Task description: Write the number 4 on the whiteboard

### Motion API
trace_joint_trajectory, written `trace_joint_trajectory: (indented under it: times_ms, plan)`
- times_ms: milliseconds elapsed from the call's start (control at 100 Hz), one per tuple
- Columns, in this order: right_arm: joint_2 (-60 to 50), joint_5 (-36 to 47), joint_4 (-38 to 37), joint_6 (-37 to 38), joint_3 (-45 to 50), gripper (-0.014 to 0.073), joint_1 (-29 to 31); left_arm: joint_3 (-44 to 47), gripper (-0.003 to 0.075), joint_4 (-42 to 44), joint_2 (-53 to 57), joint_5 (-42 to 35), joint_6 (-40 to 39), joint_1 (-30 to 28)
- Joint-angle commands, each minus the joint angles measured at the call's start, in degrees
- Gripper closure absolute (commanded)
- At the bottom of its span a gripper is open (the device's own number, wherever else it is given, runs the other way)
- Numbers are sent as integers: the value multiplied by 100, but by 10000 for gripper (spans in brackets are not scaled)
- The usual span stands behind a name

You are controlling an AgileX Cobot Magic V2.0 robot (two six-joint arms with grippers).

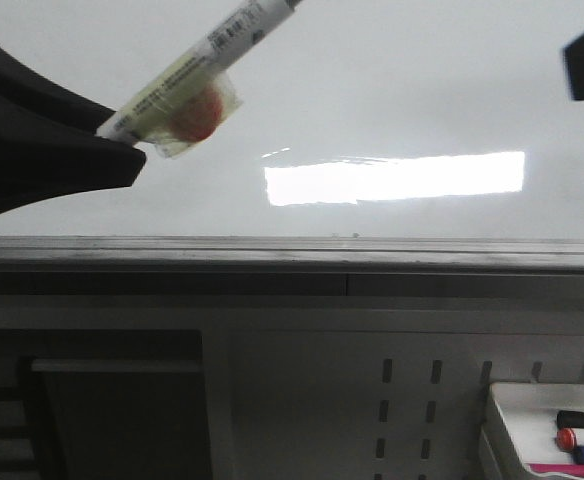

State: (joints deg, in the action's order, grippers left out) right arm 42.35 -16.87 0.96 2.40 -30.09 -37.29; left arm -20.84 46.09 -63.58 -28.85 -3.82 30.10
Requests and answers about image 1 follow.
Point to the red capped marker in tray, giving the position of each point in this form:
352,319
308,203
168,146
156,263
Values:
568,439

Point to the pink item in tray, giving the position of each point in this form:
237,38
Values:
576,470

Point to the white whiteboard marker pen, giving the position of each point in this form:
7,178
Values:
186,103

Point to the white whiteboard with aluminium frame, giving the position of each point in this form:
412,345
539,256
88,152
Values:
383,148

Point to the black marker in tray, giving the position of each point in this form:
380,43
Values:
570,419

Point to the white storage tray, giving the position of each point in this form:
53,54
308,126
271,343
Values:
520,428

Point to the white pegboard panel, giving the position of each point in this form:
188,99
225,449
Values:
325,393

